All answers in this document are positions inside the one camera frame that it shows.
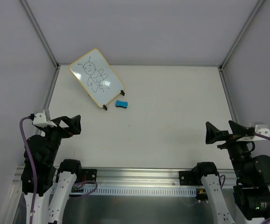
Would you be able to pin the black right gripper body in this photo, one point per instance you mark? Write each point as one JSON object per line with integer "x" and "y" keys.
{"x": 229, "y": 136}

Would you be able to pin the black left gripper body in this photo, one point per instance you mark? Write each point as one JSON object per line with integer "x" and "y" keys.
{"x": 58, "y": 127}

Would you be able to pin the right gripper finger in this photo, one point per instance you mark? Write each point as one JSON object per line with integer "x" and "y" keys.
{"x": 213, "y": 134}
{"x": 239, "y": 132}

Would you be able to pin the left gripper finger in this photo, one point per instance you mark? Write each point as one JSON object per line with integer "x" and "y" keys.
{"x": 74, "y": 125}
{"x": 58, "y": 122}

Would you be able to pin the blue bone shaped eraser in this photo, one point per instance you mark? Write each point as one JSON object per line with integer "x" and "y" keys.
{"x": 121, "y": 104}

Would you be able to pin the yellow framed small whiteboard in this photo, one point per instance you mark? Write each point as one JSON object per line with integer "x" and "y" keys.
{"x": 98, "y": 78}

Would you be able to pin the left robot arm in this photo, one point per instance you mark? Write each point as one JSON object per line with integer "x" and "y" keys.
{"x": 46, "y": 189}

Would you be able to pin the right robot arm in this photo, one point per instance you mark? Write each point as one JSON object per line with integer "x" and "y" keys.
{"x": 251, "y": 191}

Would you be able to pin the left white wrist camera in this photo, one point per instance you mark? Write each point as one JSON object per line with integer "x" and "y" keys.
{"x": 42, "y": 119}

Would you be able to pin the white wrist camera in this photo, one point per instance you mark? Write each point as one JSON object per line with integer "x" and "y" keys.
{"x": 255, "y": 132}
{"x": 42, "y": 119}

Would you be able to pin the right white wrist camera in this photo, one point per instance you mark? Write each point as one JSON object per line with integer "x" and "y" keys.
{"x": 255, "y": 132}

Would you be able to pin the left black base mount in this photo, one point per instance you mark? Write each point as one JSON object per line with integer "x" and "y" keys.
{"x": 89, "y": 174}

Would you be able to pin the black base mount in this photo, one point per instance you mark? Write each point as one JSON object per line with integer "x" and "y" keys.
{"x": 187, "y": 178}
{"x": 89, "y": 174}

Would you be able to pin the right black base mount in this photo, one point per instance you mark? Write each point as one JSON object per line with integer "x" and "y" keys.
{"x": 187, "y": 178}

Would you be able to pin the aluminium mounting rail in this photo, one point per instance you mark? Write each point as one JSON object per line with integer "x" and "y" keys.
{"x": 137, "y": 177}

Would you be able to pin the wire whiteboard stand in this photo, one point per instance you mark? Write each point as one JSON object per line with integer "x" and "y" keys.
{"x": 115, "y": 99}

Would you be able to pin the left aluminium frame post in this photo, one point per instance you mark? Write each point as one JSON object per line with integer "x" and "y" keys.
{"x": 26, "y": 7}

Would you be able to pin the aluminium frame post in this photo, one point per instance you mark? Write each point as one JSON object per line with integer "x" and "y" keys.
{"x": 26, "y": 7}
{"x": 242, "y": 33}

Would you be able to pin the white slotted cable duct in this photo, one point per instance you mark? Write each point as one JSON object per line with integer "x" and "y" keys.
{"x": 144, "y": 191}

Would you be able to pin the right aluminium frame post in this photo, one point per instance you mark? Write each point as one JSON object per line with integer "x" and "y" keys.
{"x": 242, "y": 33}

